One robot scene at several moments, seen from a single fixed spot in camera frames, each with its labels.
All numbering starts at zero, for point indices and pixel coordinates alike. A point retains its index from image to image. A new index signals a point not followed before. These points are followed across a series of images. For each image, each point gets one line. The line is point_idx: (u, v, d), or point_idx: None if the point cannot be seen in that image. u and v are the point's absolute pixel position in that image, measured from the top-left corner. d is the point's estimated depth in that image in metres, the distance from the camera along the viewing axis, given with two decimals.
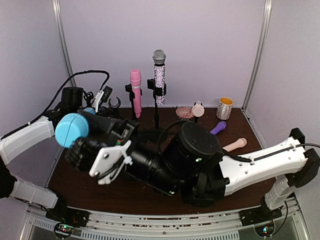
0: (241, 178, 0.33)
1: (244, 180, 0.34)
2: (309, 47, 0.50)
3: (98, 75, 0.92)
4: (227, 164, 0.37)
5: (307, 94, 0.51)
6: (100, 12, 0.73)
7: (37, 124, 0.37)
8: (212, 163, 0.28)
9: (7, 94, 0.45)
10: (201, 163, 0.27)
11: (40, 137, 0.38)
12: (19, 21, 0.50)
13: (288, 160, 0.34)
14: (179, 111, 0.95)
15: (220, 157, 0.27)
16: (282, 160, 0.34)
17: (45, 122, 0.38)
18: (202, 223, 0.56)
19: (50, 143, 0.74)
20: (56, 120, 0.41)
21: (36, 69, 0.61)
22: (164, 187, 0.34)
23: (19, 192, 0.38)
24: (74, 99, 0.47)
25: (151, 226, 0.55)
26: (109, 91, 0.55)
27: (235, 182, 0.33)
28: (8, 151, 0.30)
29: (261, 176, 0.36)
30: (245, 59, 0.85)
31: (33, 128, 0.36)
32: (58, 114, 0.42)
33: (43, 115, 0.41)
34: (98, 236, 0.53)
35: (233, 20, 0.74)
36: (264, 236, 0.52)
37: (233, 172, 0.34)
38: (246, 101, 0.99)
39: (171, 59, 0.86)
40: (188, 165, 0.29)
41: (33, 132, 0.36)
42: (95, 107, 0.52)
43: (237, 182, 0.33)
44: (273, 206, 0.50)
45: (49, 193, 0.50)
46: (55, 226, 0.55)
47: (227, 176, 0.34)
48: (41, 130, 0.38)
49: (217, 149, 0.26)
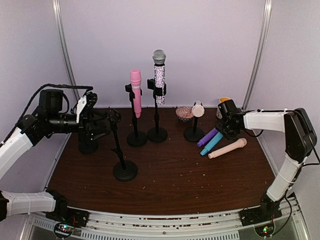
0: (248, 114, 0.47)
1: (253, 118, 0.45)
2: (309, 47, 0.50)
3: (97, 67, 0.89)
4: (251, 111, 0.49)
5: (307, 93, 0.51)
6: (99, 12, 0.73)
7: (10, 143, 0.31)
8: (231, 105, 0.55)
9: (6, 94, 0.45)
10: (224, 108, 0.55)
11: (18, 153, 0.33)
12: (18, 22, 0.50)
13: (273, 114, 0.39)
14: (179, 111, 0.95)
15: (228, 104, 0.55)
16: (275, 114, 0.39)
17: (19, 136, 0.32)
18: (202, 223, 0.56)
19: (48, 143, 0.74)
20: (31, 129, 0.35)
21: (35, 70, 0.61)
22: (229, 134, 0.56)
23: (14, 209, 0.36)
24: (52, 103, 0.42)
25: (151, 226, 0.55)
26: (93, 102, 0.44)
27: (246, 116, 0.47)
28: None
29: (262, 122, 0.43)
30: (245, 59, 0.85)
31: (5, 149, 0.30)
32: (33, 120, 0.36)
33: (17, 126, 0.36)
34: (98, 236, 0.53)
35: (233, 20, 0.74)
36: (264, 236, 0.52)
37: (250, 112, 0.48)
38: (246, 100, 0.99)
39: (171, 59, 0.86)
40: (223, 113, 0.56)
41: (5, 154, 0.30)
42: (76, 117, 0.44)
43: (244, 115, 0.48)
44: (273, 192, 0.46)
45: (45, 198, 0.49)
46: (55, 226, 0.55)
47: (245, 113, 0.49)
48: (16, 147, 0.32)
49: (227, 102, 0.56)
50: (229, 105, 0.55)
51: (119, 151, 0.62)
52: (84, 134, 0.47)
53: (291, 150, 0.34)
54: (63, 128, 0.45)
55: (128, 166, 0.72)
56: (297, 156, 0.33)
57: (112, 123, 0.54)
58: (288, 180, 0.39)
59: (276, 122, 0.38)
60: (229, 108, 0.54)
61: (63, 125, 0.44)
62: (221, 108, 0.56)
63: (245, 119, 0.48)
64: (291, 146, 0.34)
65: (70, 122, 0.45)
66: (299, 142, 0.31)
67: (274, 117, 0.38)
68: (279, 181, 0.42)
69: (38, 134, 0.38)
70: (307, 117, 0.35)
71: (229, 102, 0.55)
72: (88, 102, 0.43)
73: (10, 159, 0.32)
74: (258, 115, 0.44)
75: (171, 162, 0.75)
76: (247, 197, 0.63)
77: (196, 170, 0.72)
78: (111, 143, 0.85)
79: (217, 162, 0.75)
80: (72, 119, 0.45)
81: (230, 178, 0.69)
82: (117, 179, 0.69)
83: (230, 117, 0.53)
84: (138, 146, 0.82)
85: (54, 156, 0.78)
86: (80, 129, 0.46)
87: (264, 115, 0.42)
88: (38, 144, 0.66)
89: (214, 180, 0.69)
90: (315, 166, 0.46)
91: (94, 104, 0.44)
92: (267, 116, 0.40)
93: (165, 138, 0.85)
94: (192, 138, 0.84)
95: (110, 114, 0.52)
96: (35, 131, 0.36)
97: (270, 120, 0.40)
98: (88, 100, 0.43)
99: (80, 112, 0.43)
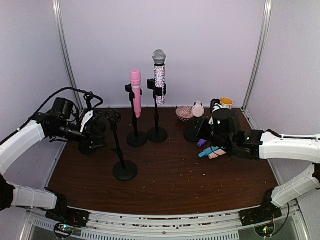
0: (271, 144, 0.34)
1: (278, 149, 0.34)
2: (309, 48, 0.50)
3: (97, 67, 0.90)
4: (265, 136, 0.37)
5: (307, 93, 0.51)
6: (99, 12, 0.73)
7: (27, 129, 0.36)
8: (236, 123, 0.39)
9: (6, 94, 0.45)
10: (223, 125, 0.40)
11: (31, 142, 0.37)
12: (18, 22, 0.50)
13: (309, 145, 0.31)
14: (179, 111, 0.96)
15: (233, 122, 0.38)
16: (306, 144, 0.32)
17: (34, 125, 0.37)
18: (202, 223, 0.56)
19: (48, 144, 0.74)
20: (45, 123, 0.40)
21: (35, 70, 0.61)
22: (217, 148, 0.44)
23: (19, 200, 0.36)
24: (65, 109, 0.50)
25: (151, 226, 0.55)
26: (98, 116, 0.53)
27: (264, 146, 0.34)
28: (4, 161, 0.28)
29: (287, 152, 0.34)
30: (245, 59, 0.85)
31: (24, 134, 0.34)
32: (46, 117, 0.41)
33: (31, 119, 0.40)
34: (98, 236, 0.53)
35: (233, 20, 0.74)
36: (264, 236, 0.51)
37: (267, 139, 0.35)
38: (246, 101, 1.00)
39: (171, 59, 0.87)
40: (222, 130, 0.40)
41: (23, 138, 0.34)
42: (81, 125, 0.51)
43: (262, 144, 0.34)
44: (279, 199, 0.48)
45: (47, 194, 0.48)
46: (55, 226, 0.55)
47: (261, 141, 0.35)
48: (31, 135, 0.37)
49: (233, 117, 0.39)
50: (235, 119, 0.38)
51: (119, 151, 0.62)
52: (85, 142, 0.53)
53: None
54: (67, 136, 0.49)
55: (128, 166, 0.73)
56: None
57: (112, 124, 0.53)
58: (299, 193, 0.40)
59: (309, 154, 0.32)
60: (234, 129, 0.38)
61: (67, 133, 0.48)
62: (221, 124, 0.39)
63: (261, 149, 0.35)
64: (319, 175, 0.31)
65: (74, 131, 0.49)
66: None
67: (310, 149, 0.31)
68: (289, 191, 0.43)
69: (50, 128, 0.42)
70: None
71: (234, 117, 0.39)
72: (94, 115, 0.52)
73: (25, 146, 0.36)
74: (280, 145, 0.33)
75: (171, 161, 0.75)
76: (248, 197, 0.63)
77: (196, 170, 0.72)
78: (111, 143, 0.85)
79: (217, 162, 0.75)
80: (76, 130, 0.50)
81: (230, 179, 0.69)
82: (117, 178, 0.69)
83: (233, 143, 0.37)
84: (138, 146, 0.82)
85: (54, 156, 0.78)
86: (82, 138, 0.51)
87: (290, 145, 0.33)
88: (39, 143, 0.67)
89: (214, 180, 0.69)
90: None
91: (99, 118, 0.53)
92: (300, 147, 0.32)
93: (165, 138, 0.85)
94: (192, 138, 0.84)
95: (109, 114, 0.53)
96: (48, 126, 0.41)
97: (299, 151, 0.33)
98: (94, 113, 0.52)
99: (86, 123, 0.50)
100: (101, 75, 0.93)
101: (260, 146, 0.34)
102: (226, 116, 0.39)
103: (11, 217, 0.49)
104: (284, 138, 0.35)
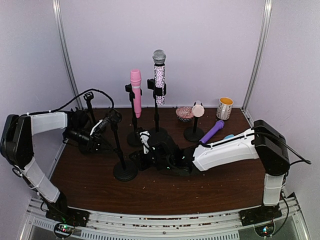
0: (200, 157, 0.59)
1: (213, 157, 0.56)
2: (309, 47, 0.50)
3: (97, 67, 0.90)
4: (198, 150, 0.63)
5: (307, 93, 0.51)
6: (100, 12, 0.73)
7: (56, 114, 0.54)
8: (166, 146, 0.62)
9: (6, 95, 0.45)
10: (157, 149, 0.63)
11: (56, 124, 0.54)
12: (17, 22, 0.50)
13: (238, 145, 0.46)
14: (179, 111, 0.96)
15: (164, 144, 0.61)
16: (237, 145, 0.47)
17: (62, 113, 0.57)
18: (202, 223, 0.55)
19: (48, 144, 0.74)
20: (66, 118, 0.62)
21: (35, 70, 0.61)
22: (162, 166, 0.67)
23: (32, 167, 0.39)
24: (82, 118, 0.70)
25: (151, 226, 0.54)
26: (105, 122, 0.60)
27: (195, 160, 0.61)
28: (36, 123, 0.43)
29: (224, 155, 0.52)
30: (245, 59, 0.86)
31: (53, 115, 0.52)
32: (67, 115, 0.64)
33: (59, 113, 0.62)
34: (98, 236, 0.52)
35: (233, 20, 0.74)
36: (264, 236, 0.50)
37: (199, 153, 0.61)
38: (246, 101, 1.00)
39: (171, 59, 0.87)
40: (159, 151, 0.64)
41: (53, 117, 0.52)
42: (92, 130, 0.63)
43: (194, 160, 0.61)
44: (269, 201, 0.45)
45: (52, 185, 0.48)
46: (55, 226, 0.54)
47: (194, 156, 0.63)
48: (58, 118, 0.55)
49: (162, 142, 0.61)
50: (165, 143, 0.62)
51: (118, 151, 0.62)
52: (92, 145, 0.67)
53: (273, 171, 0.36)
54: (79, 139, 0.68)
55: (128, 166, 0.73)
56: (281, 171, 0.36)
57: (113, 124, 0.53)
58: (280, 185, 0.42)
59: (244, 151, 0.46)
60: (169, 149, 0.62)
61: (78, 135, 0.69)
62: (156, 149, 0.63)
63: (200, 163, 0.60)
64: (270, 166, 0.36)
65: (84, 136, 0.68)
66: (282, 162, 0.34)
67: (242, 148, 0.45)
68: (272, 192, 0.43)
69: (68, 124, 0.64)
70: (266, 129, 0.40)
71: (163, 142, 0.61)
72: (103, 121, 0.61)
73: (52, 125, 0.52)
74: (210, 153, 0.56)
75: None
76: (248, 197, 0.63)
77: None
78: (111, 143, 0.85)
79: None
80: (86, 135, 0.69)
81: (230, 179, 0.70)
82: (117, 178, 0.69)
83: (168, 160, 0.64)
84: (138, 146, 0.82)
85: (54, 156, 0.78)
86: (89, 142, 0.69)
87: (221, 151, 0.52)
88: (39, 143, 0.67)
89: (214, 180, 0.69)
90: (313, 164, 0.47)
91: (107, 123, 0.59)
92: (231, 148, 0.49)
93: None
94: (192, 138, 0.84)
95: (110, 114, 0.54)
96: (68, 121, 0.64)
97: (233, 151, 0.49)
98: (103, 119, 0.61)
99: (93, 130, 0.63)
100: (102, 75, 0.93)
101: (193, 161, 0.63)
102: (156, 142, 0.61)
103: (10, 216, 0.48)
104: (212, 147, 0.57)
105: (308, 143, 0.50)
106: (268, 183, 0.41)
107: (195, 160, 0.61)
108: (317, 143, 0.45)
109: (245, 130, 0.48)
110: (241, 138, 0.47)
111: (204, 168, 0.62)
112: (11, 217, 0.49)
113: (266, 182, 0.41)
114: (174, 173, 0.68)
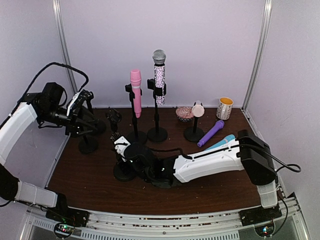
0: (181, 170, 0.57)
1: (194, 169, 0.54)
2: (309, 47, 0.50)
3: (97, 68, 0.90)
4: (178, 160, 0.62)
5: (306, 93, 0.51)
6: (100, 12, 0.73)
7: (19, 113, 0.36)
8: (144, 159, 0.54)
9: (6, 96, 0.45)
10: (135, 162, 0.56)
11: (26, 123, 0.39)
12: (17, 22, 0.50)
13: (222, 158, 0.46)
14: (179, 111, 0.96)
15: (142, 157, 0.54)
16: (221, 157, 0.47)
17: (25, 106, 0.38)
18: (202, 223, 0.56)
19: (48, 144, 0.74)
20: (35, 102, 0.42)
21: (35, 70, 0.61)
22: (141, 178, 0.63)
23: (23, 193, 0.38)
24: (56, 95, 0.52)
25: (151, 226, 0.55)
26: (84, 97, 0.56)
27: (176, 173, 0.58)
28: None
29: (207, 168, 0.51)
30: (245, 59, 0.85)
31: (17, 118, 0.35)
32: (34, 96, 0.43)
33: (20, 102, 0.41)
34: (98, 236, 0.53)
35: (233, 19, 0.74)
36: (264, 236, 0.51)
37: (179, 166, 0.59)
38: (246, 101, 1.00)
39: (171, 59, 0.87)
40: (136, 165, 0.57)
41: (17, 121, 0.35)
42: (67, 110, 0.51)
43: (174, 172, 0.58)
44: (268, 202, 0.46)
45: (47, 191, 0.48)
46: (55, 226, 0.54)
47: (174, 168, 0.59)
48: (24, 116, 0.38)
49: (140, 154, 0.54)
50: (145, 157, 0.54)
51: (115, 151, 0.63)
52: (72, 128, 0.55)
53: (259, 180, 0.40)
54: (55, 120, 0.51)
55: None
56: (267, 180, 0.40)
57: (113, 123, 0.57)
58: (273, 189, 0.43)
59: (227, 164, 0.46)
60: (148, 162, 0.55)
61: (54, 116, 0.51)
62: (132, 162, 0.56)
63: (181, 176, 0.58)
64: (258, 177, 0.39)
65: (61, 115, 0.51)
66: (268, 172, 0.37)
67: (226, 160, 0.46)
68: (267, 196, 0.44)
69: (40, 107, 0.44)
70: (251, 140, 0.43)
71: (142, 155, 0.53)
72: (80, 97, 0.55)
73: (21, 129, 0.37)
74: (191, 166, 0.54)
75: None
76: (248, 197, 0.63)
77: None
78: (111, 143, 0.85)
79: None
80: (63, 113, 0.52)
81: (230, 179, 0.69)
82: (117, 178, 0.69)
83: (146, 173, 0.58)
84: None
85: (54, 156, 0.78)
86: (68, 122, 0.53)
87: (205, 163, 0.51)
88: (39, 143, 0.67)
89: (214, 180, 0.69)
90: (314, 164, 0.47)
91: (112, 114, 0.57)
92: (215, 161, 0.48)
93: (165, 138, 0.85)
94: (192, 138, 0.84)
95: (110, 114, 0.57)
96: (39, 104, 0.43)
97: (217, 164, 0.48)
98: (80, 95, 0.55)
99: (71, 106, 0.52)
100: (102, 75, 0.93)
101: (174, 174, 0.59)
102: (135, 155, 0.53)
103: (9, 217, 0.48)
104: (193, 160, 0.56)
105: (308, 143, 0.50)
106: (260, 188, 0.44)
107: (175, 173, 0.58)
108: (317, 143, 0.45)
109: (229, 141, 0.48)
110: (225, 150, 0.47)
111: (185, 181, 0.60)
112: (11, 217, 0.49)
113: (259, 188, 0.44)
114: (155, 185, 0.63)
